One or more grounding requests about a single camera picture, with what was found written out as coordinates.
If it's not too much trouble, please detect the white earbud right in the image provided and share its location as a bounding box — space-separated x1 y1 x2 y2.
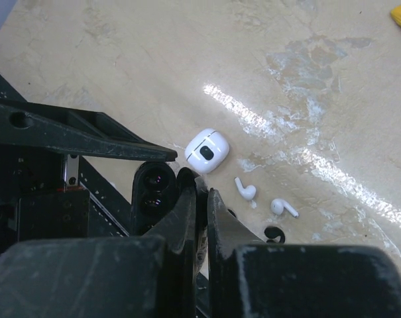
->
270 198 300 218

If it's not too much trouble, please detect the white earbud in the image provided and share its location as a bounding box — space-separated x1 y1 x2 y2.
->
234 177 257 201
270 198 300 218

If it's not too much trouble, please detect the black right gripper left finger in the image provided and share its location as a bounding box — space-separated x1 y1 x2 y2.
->
0 168 198 317

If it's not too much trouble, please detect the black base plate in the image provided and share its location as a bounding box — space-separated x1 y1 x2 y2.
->
0 62 211 318

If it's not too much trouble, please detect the black clip earbud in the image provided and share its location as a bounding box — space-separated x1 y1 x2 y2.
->
227 209 236 217
264 226 286 244

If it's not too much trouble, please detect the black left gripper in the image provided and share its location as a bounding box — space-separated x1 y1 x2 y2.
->
0 98 178 254

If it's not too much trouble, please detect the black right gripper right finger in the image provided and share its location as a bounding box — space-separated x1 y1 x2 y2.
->
207 189 401 317

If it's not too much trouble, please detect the white earbud left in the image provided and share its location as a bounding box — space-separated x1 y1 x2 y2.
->
234 177 257 201

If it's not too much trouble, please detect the white earbud charging case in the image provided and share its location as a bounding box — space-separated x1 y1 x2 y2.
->
184 129 230 174

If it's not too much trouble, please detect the black earbud charging case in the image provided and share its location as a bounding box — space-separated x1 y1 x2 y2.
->
130 160 207 276

